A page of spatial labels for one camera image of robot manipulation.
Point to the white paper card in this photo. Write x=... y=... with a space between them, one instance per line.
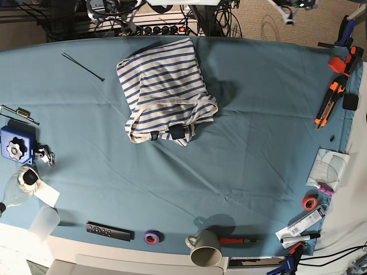
x=46 y=193

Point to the red handled screwdriver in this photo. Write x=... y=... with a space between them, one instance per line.
x=229 y=241

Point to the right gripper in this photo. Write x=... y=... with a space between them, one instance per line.
x=126 y=18

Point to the blue box with knob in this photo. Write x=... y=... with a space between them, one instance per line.
x=18 y=145

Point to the blue black bar clamp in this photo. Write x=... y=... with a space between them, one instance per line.
x=289 y=265

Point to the translucent plastic cup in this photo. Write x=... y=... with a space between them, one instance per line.
x=45 y=222

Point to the orange black clamp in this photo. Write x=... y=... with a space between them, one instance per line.
x=348 y=65

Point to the purple tape roll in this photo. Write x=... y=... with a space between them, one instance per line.
x=152 y=237

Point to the black square box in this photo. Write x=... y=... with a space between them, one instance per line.
x=350 y=102

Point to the grey ceramic mug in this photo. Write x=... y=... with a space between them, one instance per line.
x=204 y=248

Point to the black cable tie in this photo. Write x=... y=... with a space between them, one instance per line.
x=82 y=66

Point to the blue white striped T-shirt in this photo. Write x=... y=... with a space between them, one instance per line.
x=165 y=92

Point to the blue table cloth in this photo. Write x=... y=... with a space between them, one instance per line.
x=243 y=174

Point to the leaf patterned paper roll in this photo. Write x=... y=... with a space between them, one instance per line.
x=328 y=168

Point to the white packaged item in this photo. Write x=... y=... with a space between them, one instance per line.
x=295 y=229

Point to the orange tape roll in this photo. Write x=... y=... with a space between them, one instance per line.
x=309 y=202

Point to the purple small tube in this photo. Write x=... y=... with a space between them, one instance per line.
x=328 y=191

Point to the metal rod with spring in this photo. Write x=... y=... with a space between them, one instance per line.
x=19 y=112

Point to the black remote control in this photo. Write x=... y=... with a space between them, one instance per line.
x=109 y=231

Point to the black marker pen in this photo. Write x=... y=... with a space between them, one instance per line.
x=300 y=238

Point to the small white keyring gadget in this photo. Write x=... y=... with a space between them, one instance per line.
x=46 y=156

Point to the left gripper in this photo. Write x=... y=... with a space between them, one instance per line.
x=288 y=9

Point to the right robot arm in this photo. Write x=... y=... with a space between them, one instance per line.
x=114 y=12

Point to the clear plastic bottle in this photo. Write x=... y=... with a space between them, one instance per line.
x=20 y=187

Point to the black power strip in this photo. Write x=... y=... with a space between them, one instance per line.
x=159 y=31

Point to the orange black utility knife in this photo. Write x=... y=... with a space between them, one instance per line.
x=333 y=94

